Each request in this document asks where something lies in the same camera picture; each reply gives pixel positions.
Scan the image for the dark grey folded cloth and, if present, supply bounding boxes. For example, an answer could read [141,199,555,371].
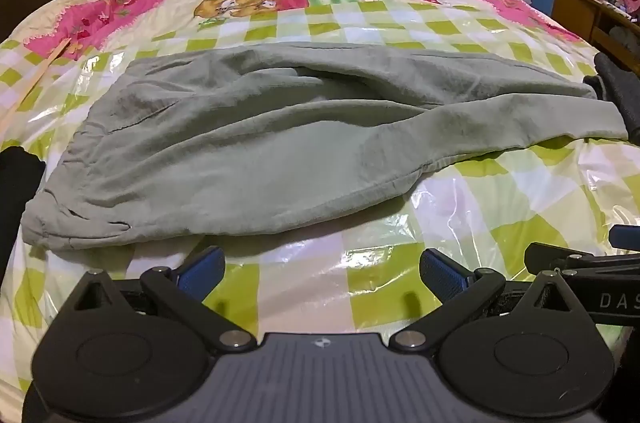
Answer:
[582,52,640,131]

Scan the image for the black cloth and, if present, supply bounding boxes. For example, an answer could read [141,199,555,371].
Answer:
[0,147,47,276]

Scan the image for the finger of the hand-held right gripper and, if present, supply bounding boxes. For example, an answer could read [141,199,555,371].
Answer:
[524,241,640,275]
[608,224,640,252]

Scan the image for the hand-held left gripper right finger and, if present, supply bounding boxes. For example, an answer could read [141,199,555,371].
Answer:
[390,247,597,352]

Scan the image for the printed checkered blanket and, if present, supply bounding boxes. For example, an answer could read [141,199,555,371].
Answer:
[0,0,640,404]

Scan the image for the thin wooden stick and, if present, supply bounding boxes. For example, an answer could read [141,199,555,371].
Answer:
[0,39,71,136]

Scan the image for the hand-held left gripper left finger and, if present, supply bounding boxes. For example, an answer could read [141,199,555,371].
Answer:
[59,245,257,354]

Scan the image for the wooden desk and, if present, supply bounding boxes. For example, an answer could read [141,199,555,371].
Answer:
[552,0,640,76]

